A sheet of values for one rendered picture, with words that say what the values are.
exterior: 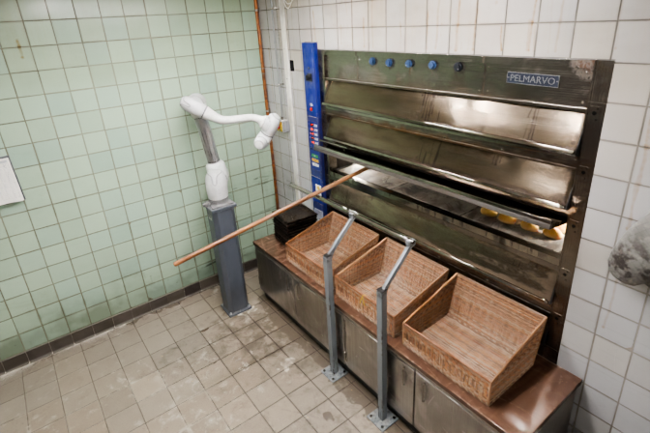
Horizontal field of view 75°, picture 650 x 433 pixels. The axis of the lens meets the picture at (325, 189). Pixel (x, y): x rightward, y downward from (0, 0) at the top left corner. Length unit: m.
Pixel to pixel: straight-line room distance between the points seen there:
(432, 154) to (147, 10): 2.30
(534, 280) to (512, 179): 0.54
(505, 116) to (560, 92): 0.28
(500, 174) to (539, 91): 0.45
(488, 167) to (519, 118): 0.31
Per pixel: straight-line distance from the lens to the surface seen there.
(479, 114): 2.36
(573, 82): 2.13
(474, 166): 2.43
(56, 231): 3.72
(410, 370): 2.57
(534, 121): 2.22
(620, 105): 2.06
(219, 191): 3.35
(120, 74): 3.55
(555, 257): 2.36
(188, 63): 3.69
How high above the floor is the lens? 2.32
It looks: 22 degrees down
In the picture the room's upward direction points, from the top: 3 degrees counter-clockwise
